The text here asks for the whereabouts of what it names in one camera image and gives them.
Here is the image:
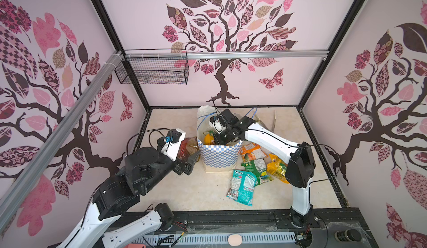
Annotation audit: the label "aluminium rail left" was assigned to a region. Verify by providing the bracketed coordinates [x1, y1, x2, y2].
[1, 51, 123, 230]

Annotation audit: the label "metal kitchen tongs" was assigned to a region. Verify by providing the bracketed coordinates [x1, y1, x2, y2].
[255, 112, 277, 132]

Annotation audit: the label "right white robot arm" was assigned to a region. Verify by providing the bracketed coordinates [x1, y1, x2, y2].
[209, 109, 316, 229]

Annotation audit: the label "teal snack bag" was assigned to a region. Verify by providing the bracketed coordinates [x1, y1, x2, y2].
[226, 170, 257, 206]

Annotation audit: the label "white vented cable duct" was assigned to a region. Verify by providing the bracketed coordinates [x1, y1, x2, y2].
[132, 232, 296, 248]

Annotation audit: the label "orange snack bag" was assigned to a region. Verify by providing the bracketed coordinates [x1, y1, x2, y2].
[239, 142, 267, 162]

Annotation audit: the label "green snack bag white label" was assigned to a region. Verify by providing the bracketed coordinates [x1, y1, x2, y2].
[241, 159, 274, 186]

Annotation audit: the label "yellow mango gummy bag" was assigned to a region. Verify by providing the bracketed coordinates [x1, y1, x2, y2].
[203, 131, 216, 145]

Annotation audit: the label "aluminium rail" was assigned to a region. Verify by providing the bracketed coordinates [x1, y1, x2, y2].
[1, 51, 123, 230]
[126, 50, 329, 60]

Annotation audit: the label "black wire basket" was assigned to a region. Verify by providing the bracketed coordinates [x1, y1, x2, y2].
[115, 48, 190, 85]

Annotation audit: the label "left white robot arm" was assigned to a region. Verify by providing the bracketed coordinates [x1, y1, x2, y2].
[56, 175, 175, 248]

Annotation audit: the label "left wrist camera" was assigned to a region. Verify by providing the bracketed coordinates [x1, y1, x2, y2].
[160, 129, 186, 162]

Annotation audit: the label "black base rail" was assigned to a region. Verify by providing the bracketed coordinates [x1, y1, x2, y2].
[155, 208, 369, 233]

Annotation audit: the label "aluminium rail back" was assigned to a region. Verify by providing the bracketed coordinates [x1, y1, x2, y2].
[126, 50, 329, 60]

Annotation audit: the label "yellow snack bag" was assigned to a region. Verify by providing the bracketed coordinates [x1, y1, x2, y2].
[267, 153, 289, 183]

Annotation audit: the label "beige oval sticker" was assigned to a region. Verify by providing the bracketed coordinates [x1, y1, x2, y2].
[228, 234, 243, 247]

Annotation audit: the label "blue checkered paper bag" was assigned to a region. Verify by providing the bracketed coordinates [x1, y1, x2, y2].
[196, 106, 249, 173]

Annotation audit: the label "black round knob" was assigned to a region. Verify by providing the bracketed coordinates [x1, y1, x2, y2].
[334, 229, 362, 242]

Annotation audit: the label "red object bottom edge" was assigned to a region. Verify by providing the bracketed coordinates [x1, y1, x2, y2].
[124, 244, 146, 248]

